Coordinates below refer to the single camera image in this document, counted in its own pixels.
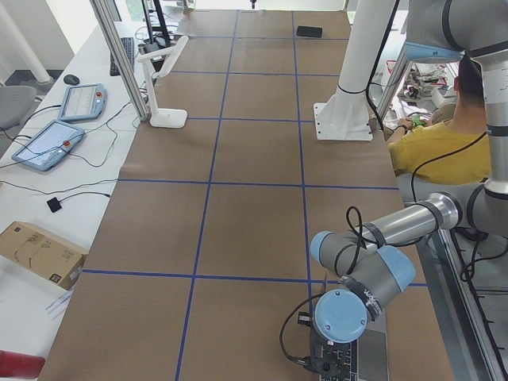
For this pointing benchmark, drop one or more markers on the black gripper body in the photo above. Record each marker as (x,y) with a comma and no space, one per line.
(314,341)

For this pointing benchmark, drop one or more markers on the grey laptop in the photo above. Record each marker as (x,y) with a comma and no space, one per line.
(369,349)

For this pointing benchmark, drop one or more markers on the black mouse pad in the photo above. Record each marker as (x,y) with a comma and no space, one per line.
(309,31)

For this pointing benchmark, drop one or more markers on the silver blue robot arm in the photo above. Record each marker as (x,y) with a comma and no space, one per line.
(368,261)

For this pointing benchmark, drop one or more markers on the white desk lamp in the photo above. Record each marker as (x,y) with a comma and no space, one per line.
(157,66)

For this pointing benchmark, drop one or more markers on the dark grey desk mouse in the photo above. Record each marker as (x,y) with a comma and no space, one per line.
(71,80)

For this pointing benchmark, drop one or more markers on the brown paper table mat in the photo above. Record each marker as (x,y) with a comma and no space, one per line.
(203,250)

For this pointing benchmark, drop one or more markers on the person in yellow shirt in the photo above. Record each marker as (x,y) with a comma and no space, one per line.
(451,152)

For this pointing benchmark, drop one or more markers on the brown cardboard box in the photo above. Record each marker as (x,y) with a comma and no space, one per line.
(44,253)

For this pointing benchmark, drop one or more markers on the red cylinder object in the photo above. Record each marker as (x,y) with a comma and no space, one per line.
(20,365)

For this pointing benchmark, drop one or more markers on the small black square puck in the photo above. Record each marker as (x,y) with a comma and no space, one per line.
(54,204)

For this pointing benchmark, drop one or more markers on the lower blue teach pendant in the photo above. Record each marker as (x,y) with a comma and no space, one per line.
(49,146)

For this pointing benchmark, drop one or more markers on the blue teach pendant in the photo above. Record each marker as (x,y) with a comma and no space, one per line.
(83,102)
(49,146)

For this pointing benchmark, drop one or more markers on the upper blue teach pendant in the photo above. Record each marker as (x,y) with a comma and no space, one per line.
(83,102)

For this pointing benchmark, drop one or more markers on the grey office chair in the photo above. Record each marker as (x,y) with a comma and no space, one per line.
(15,104)

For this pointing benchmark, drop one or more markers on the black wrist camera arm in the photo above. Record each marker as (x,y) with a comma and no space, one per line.
(304,318)

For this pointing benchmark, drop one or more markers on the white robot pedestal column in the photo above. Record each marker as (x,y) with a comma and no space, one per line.
(345,116)

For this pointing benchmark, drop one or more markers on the aluminium frame post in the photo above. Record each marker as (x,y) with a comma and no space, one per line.
(113,41)

